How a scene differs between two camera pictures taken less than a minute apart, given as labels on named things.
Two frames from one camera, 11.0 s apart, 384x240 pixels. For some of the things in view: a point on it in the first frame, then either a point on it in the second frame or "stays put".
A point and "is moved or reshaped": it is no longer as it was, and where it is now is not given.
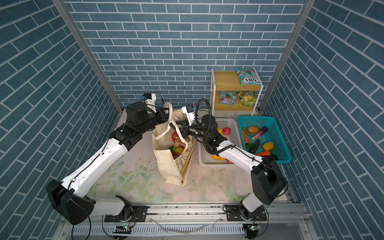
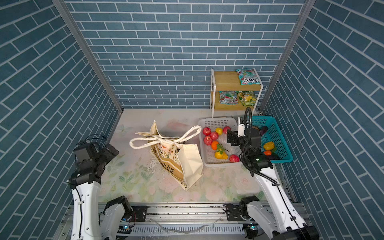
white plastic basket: [206, 159] stays put
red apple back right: [226, 131] stays put
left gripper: [162, 117] -> [109, 156]
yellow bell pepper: [268, 146] stays put
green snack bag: [248, 76] stays put
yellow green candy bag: [247, 98] stays put
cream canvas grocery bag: [172, 171] is moved or reshaped
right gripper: [186, 130] -> [234, 134]
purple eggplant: [259, 134] stays put
